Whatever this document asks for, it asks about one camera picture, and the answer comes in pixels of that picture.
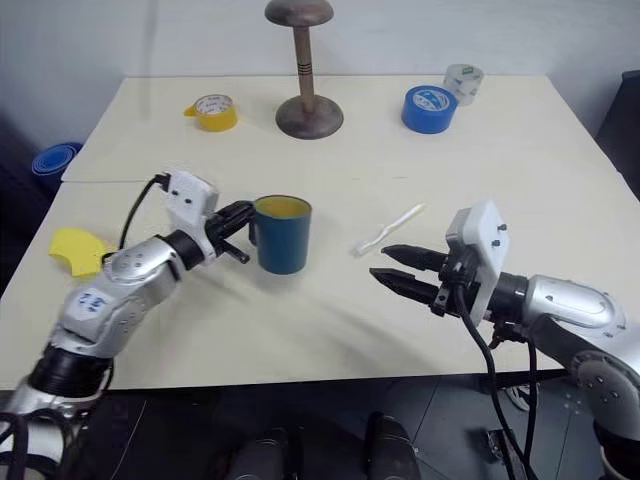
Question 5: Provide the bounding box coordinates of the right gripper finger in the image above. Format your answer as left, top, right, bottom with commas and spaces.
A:
380, 243, 448, 273
368, 267, 443, 304

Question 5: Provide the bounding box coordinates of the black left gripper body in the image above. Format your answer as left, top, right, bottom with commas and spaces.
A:
202, 208, 235, 257

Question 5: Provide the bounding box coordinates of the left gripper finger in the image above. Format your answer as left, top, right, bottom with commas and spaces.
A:
219, 200, 258, 235
220, 239, 251, 265

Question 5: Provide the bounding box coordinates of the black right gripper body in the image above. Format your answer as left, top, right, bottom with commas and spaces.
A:
430, 248, 485, 319

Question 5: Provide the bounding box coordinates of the blue mug with yellow inside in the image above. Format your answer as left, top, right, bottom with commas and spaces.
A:
247, 193, 314, 276

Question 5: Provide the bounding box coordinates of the white toothbrush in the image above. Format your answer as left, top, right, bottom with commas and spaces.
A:
350, 201, 430, 258

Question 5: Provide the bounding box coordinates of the brown wooden hat stand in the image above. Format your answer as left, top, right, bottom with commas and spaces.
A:
263, 0, 346, 141

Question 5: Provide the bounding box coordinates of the yellow tape roll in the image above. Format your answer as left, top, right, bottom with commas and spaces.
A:
182, 92, 239, 134

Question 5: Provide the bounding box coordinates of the white shoe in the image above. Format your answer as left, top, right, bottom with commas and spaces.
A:
504, 382, 542, 413

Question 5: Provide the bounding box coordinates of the yellow foam piece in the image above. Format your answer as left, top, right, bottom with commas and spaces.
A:
47, 227, 117, 279

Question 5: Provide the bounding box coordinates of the blue tape roll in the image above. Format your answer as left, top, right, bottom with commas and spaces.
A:
400, 84, 459, 135

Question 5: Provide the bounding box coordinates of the dark rounded shape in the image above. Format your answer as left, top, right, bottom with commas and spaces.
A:
223, 426, 302, 480
363, 411, 422, 480

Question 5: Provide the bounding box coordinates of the clear tape roll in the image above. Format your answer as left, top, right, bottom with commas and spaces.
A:
442, 63, 485, 107

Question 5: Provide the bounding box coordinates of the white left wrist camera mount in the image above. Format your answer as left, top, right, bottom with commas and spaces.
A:
160, 169, 221, 264

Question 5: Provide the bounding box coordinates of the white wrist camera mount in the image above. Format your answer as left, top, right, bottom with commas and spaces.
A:
160, 169, 221, 264
443, 199, 516, 325

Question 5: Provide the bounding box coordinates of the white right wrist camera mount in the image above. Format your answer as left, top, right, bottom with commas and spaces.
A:
443, 199, 516, 325

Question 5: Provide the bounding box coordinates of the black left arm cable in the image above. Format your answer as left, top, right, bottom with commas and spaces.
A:
117, 172, 174, 252

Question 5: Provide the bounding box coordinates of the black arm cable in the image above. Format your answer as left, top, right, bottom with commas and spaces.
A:
117, 172, 174, 252
448, 279, 542, 480

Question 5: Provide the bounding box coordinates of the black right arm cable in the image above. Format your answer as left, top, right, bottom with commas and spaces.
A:
448, 279, 542, 480

